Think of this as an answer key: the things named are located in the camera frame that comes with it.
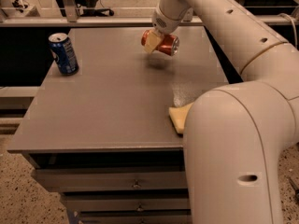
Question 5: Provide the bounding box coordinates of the blue pepsi can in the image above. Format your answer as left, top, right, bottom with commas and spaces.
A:
49, 33, 78, 76

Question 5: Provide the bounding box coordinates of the middle grey drawer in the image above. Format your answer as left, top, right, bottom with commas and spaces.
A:
61, 193, 190, 212

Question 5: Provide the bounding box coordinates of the bottom grey drawer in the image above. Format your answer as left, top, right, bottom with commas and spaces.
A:
78, 210, 192, 224

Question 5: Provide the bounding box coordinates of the grey drawer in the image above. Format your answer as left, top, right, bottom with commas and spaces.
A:
78, 210, 192, 224
32, 166, 187, 192
61, 193, 190, 212

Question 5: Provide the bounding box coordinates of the yellow sponge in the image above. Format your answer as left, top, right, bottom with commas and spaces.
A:
169, 103, 192, 134

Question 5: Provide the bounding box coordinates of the top grey drawer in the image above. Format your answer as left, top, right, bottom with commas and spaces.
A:
32, 166, 187, 192

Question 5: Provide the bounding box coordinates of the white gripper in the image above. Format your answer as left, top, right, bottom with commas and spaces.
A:
144, 7, 185, 53

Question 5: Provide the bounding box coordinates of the grey drawer cabinet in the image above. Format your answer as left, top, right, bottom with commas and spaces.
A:
7, 26, 230, 224

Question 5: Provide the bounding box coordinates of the red coke can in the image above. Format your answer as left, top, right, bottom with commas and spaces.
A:
141, 30, 179, 56

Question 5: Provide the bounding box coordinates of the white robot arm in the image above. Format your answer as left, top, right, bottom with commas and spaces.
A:
145, 0, 299, 224

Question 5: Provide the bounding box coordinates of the metal railing frame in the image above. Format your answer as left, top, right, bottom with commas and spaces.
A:
0, 0, 299, 28

